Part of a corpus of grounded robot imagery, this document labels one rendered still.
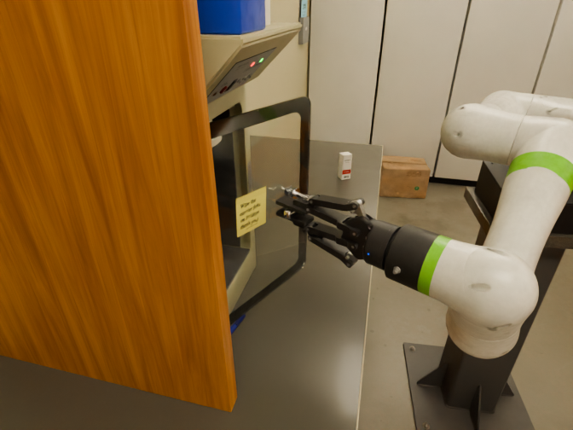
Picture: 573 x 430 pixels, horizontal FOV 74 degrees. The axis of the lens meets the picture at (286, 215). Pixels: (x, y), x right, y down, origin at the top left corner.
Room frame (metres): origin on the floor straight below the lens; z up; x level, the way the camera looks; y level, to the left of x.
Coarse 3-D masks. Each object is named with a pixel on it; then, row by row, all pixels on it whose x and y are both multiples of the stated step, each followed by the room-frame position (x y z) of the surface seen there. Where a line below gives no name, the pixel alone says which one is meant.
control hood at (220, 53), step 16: (256, 32) 0.52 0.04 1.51; (272, 32) 0.58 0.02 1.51; (288, 32) 0.68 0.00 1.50; (208, 48) 0.47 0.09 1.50; (224, 48) 0.47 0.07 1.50; (240, 48) 0.46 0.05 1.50; (256, 48) 0.54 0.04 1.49; (272, 48) 0.66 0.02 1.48; (208, 64) 0.47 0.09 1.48; (224, 64) 0.47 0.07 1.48; (208, 80) 0.47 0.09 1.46
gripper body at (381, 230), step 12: (360, 216) 0.53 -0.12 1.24; (360, 228) 0.52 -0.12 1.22; (372, 228) 0.51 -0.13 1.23; (384, 228) 0.50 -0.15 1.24; (396, 228) 0.50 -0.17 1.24; (360, 240) 0.52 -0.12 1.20; (372, 240) 0.49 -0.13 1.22; (384, 240) 0.48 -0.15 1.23; (360, 252) 0.52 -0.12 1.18; (372, 252) 0.48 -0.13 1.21; (384, 252) 0.47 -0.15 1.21; (372, 264) 0.49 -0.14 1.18; (384, 264) 0.48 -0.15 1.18
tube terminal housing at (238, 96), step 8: (240, 88) 0.77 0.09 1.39; (224, 96) 0.69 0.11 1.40; (232, 96) 0.72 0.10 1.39; (240, 96) 0.77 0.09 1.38; (208, 104) 0.62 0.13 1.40; (216, 104) 0.65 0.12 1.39; (224, 104) 0.69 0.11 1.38; (232, 104) 0.72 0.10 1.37; (240, 104) 0.77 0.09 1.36; (208, 112) 0.62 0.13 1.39; (216, 112) 0.65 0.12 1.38; (232, 112) 0.79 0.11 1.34; (240, 112) 0.80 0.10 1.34
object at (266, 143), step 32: (224, 128) 0.56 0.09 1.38; (256, 128) 0.61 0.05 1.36; (288, 128) 0.68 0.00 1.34; (224, 160) 0.55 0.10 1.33; (256, 160) 0.61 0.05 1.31; (288, 160) 0.68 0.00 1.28; (224, 192) 0.55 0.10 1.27; (288, 192) 0.68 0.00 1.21; (224, 224) 0.55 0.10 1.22; (288, 224) 0.68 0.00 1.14; (224, 256) 0.54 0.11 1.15; (256, 256) 0.60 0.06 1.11; (288, 256) 0.68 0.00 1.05; (256, 288) 0.60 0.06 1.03
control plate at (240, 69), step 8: (256, 56) 0.58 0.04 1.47; (264, 56) 0.65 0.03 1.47; (240, 64) 0.53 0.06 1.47; (248, 64) 0.58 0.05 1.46; (256, 64) 0.64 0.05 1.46; (232, 72) 0.52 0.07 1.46; (240, 72) 0.57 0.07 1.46; (248, 72) 0.63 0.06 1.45; (224, 80) 0.52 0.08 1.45; (232, 80) 0.57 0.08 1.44; (240, 80) 0.64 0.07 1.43; (216, 88) 0.51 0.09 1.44; (232, 88) 0.62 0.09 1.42; (208, 96) 0.51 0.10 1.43; (216, 96) 0.56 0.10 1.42
